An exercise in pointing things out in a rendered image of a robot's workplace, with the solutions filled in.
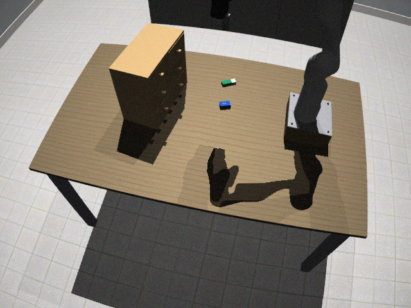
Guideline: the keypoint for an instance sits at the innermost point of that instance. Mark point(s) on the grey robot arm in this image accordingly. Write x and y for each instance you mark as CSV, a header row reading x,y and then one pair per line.
x,y
328,14

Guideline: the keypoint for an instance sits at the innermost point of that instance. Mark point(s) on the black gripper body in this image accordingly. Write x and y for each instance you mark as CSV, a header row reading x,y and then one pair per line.
x,y
219,8

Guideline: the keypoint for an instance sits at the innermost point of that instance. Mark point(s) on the small wooden chest of drawers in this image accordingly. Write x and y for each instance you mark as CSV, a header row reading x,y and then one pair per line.
x,y
130,72

